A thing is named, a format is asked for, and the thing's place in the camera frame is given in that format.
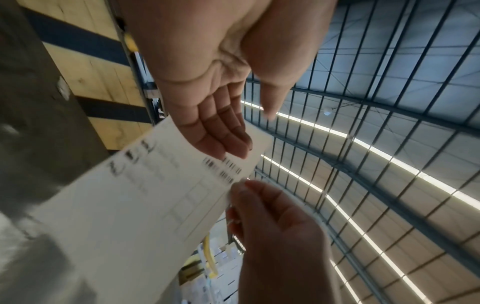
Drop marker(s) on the clear plastic scrap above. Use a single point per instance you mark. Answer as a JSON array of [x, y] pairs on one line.
[[63, 88]]

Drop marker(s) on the person's left hand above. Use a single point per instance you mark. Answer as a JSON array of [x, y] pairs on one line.
[[210, 53]]

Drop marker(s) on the person's right hand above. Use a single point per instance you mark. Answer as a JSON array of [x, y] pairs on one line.
[[285, 252]]

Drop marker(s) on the yellow black striped barrier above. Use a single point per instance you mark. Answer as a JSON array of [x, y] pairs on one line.
[[97, 74]]

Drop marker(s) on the white printed label paper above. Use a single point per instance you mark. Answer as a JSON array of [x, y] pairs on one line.
[[131, 213]]

